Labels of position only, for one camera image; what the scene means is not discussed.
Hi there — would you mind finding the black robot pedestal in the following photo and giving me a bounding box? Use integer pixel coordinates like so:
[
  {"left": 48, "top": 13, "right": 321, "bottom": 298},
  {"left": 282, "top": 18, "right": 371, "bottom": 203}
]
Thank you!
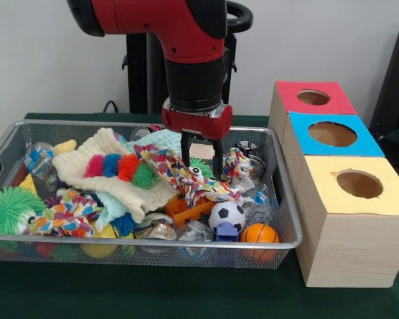
[{"left": 123, "top": 0, "right": 253, "bottom": 115}]

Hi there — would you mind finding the mint green waffle cloth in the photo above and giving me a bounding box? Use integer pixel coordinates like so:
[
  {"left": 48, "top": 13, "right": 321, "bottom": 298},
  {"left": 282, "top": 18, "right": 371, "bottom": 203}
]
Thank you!
[{"left": 93, "top": 128, "right": 184, "bottom": 238}]

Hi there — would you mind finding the dark green table cloth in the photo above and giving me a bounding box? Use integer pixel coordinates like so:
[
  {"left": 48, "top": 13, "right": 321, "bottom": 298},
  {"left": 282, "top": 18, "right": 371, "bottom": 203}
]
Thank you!
[{"left": 0, "top": 112, "right": 399, "bottom": 319}]

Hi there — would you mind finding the small green spiky ball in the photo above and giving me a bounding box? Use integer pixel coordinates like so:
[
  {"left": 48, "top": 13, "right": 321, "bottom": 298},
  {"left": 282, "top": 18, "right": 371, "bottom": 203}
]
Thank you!
[{"left": 189, "top": 158, "right": 215, "bottom": 180}]

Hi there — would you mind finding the wooden box with three holes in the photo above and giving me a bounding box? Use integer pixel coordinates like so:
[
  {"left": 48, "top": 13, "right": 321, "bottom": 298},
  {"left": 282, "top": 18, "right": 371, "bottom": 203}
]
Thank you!
[{"left": 269, "top": 81, "right": 399, "bottom": 288}]

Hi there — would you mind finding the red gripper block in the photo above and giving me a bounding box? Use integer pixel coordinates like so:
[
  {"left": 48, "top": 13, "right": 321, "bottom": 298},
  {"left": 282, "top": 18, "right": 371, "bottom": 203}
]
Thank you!
[{"left": 161, "top": 101, "right": 233, "bottom": 179}]

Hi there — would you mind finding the cream yellow cloth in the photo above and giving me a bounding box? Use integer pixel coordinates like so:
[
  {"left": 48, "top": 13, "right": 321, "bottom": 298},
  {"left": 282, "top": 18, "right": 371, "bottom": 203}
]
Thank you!
[{"left": 52, "top": 128, "right": 180, "bottom": 224}]

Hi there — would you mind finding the black upright panel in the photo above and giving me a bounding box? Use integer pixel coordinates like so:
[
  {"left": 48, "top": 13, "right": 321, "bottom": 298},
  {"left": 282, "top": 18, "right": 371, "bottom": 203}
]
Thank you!
[{"left": 369, "top": 22, "right": 399, "bottom": 157}]

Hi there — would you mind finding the orange plastic toy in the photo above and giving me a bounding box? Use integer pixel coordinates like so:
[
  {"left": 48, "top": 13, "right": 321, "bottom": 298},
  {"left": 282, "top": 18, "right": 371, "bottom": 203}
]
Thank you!
[{"left": 165, "top": 196, "right": 217, "bottom": 231}]

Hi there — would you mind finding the black and white soccer ball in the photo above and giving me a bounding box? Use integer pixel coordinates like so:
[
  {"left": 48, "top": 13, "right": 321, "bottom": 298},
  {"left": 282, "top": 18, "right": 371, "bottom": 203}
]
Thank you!
[{"left": 209, "top": 201, "right": 247, "bottom": 233}]

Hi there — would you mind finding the multicolour spiky caterpillar toy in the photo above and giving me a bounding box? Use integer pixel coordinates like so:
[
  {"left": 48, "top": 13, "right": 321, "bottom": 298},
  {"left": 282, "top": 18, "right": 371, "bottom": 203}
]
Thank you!
[{"left": 84, "top": 153, "right": 158, "bottom": 190}]

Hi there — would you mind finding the black cable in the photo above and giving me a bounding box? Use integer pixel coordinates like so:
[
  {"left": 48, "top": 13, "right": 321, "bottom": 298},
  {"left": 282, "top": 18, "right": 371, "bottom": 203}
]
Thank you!
[{"left": 103, "top": 100, "right": 120, "bottom": 115}]

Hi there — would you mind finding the orange basketball toy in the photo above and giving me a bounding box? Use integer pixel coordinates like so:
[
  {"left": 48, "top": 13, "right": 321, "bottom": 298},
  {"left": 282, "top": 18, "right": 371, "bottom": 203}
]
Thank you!
[{"left": 241, "top": 223, "right": 280, "bottom": 261}]

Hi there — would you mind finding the clear mesh bin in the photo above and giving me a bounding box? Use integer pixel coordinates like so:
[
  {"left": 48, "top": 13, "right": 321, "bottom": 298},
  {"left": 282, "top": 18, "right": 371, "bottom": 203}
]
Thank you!
[{"left": 0, "top": 120, "right": 304, "bottom": 268}]

